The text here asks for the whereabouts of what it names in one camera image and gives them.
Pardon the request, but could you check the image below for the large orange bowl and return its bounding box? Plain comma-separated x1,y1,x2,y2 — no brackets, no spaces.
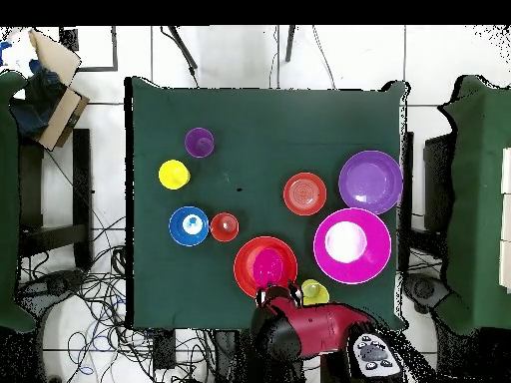
233,235,299,298

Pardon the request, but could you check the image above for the cardboard box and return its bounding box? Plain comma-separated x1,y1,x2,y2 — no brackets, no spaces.
9,28,91,153

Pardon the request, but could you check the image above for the small orange bowl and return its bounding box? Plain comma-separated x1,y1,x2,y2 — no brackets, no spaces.
282,172,328,217

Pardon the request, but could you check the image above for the purple cup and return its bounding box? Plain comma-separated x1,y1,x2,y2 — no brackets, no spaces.
184,127,216,160

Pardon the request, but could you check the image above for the black box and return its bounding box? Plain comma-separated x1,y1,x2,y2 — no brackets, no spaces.
422,133,456,232

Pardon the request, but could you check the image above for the black tripod leg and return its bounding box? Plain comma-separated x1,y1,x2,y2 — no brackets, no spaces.
284,24,297,64
160,25,200,87

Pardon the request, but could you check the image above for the dark green tablecloth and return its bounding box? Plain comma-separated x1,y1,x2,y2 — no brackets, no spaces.
125,76,410,332

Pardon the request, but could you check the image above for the bright yellow cup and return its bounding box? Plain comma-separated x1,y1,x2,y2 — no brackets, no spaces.
158,159,192,192

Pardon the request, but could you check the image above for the dark blue cloth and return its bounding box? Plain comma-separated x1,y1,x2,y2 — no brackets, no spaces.
9,59,67,139

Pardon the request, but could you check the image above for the orange cup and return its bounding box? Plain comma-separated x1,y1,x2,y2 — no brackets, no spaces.
210,211,241,243

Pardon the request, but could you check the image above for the large pink bowl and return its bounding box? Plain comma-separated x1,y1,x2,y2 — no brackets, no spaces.
312,206,393,285

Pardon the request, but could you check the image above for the black square frame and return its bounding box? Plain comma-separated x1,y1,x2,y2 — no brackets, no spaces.
59,25,119,73

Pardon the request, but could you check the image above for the small pink-red bowl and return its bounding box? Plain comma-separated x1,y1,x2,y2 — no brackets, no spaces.
252,246,285,288

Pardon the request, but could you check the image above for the purple bowl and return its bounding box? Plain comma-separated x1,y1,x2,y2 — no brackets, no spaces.
337,150,405,215

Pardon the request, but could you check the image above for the black pedestal foot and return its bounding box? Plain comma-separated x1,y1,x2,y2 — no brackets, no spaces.
402,272,450,314
15,268,87,316

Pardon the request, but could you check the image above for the black stool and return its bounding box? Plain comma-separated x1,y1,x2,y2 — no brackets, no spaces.
17,127,94,270

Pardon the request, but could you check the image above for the white box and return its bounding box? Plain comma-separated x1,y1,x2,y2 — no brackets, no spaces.
500,147,511,195
500,194,511,241

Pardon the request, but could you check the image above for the green-covered side table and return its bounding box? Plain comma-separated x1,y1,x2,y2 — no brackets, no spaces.
434,74,511,336
0,70,37,334

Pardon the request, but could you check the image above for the small blue bowl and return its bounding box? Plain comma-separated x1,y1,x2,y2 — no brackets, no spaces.
168,205,211,247

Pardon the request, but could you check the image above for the pale yellow cup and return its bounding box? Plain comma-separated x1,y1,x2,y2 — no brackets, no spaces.
300,278,331,306

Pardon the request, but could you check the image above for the tangle of floor cables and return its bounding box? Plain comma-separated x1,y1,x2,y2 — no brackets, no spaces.
17,214,225,383

